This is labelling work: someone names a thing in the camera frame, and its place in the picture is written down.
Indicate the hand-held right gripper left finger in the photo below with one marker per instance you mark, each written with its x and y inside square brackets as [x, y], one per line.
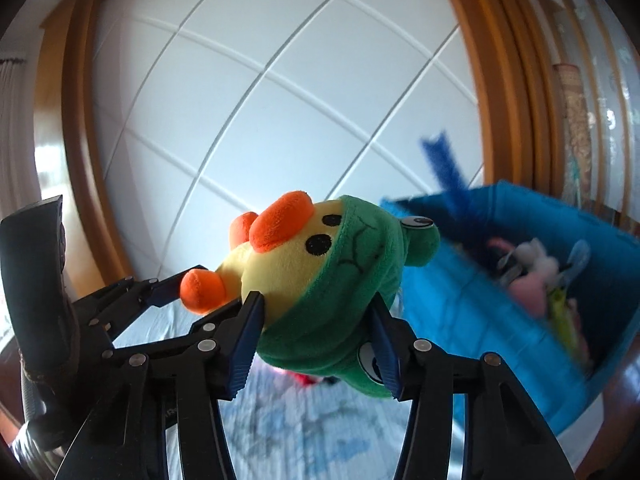
[246, 345]

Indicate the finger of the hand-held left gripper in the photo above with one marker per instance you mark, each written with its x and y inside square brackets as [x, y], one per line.
[200, 329]
[165, 290]

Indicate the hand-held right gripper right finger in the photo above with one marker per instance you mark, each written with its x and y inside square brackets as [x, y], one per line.
[385, 352]

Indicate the blue fabric storage box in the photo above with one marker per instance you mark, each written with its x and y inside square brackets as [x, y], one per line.
[450, 285]

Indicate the yellow duck plush green hood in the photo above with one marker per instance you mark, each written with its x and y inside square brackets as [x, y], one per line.
[320, 280]

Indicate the blue bristle duster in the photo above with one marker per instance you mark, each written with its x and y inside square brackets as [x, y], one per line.
[447, 170]

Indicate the pink pig plush red dress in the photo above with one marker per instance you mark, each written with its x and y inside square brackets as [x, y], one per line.
[306, 379]

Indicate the pale printed bedspread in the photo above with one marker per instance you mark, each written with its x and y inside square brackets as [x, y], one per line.
[310, 435]

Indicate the pale curtain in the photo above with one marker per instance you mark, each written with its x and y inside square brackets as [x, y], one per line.
[15, 135]

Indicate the pink soft toy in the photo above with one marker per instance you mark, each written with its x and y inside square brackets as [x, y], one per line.
[527, 295]

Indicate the white plush toy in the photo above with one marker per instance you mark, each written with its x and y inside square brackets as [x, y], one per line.
[532, 260]

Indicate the yellow green toy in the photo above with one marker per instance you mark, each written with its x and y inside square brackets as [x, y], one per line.
[562, 320]

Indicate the wooden framed glass door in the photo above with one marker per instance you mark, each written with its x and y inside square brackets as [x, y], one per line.
[595, 85]

